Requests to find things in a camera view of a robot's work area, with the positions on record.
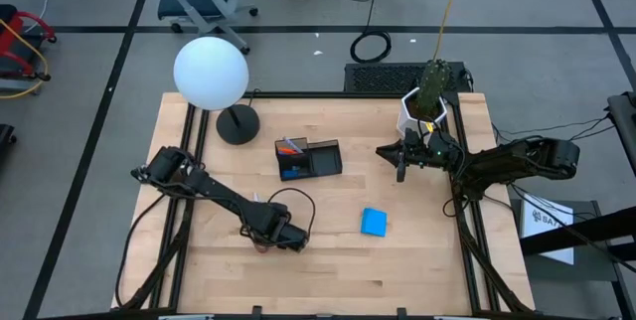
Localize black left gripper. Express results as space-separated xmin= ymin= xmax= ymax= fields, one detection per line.
xmin=247 ymin=203 xmax=310 ymax=254

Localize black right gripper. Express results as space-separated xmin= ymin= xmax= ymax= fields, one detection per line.
xmin=376 ymin=128 xmax=461 ymax=184

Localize red handled scissors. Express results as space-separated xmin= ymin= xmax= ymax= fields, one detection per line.
xmin=251 ymin=190 xmax=269 ymax=254

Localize black mesh desk organizer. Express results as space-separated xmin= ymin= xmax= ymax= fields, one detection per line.
xmin=274 ymin=135 xmax=344 ymax=182

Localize blue sticky note pad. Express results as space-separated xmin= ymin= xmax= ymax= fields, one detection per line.
xmin=360 ymin=207 xmax=389 ymax=239

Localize lavender ballpoint pen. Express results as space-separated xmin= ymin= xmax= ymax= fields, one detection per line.
xmin=281 ymin=135 xmax=305 ymax=155

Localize white hexagonal plant pot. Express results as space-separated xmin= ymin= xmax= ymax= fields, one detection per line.
xmin=396 ymin=86 xmax=448 ymax=140

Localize black perforated metal box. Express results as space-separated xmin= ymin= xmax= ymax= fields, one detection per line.
xmin=344 ymin=62 xmax=471 ymax=93

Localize green cactus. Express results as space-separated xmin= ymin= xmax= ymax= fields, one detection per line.
xmin=415 ymin=59 xmax=452 ymax=118

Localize white globe table lamp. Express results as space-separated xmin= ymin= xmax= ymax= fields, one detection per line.
xmin=172 ymin=36 xmax=261 ymax=146

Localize white printed paper sheet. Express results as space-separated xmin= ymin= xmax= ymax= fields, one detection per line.
xmin=519 ymin=193 xmax=575 ymax=266

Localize black metal beam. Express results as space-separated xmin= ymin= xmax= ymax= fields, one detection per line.
xmin=519 ymin=205 xmax=636 ymax=257

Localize dark grey side stand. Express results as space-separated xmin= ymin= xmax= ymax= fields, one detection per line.
xmin=511 ymin=199 xmax=618 ymax=282

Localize red and black cart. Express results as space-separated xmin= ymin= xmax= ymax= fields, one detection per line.
xmin=0 ymin=4 xmax=58 ymax=100

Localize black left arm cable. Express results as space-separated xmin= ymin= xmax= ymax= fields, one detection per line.
xmin=266 ymin=187 xmax=317 ymax=242

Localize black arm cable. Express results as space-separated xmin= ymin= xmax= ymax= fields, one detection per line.
xmin=266 ymin=187 xmax=317 ymax=242
xmin=441 ymin=180 xmax=468 ymax=220

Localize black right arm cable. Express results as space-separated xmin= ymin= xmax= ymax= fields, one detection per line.
xmin=441 ymin=180 xmax=468 ymax=220

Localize black aluminium table frame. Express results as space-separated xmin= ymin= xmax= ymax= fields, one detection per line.
xmin=111 ymin=90 xmax=537 ymax=320

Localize coiled black cable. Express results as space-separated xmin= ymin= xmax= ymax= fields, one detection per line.
xmin=350 ymin=29 xmax=393 ymax=65

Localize black cable beside table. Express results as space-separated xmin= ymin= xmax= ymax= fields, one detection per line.
xmin=114 ymin=193 xmax=166 ymax=310

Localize yellow hanging cord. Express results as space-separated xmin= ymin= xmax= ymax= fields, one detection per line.
xmin=432 ymin=0 xmax=468 ymax=63

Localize thin black floor cables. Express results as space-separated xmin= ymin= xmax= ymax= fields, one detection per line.
xmin=491 ymin=114 xmax=617 ymax=145

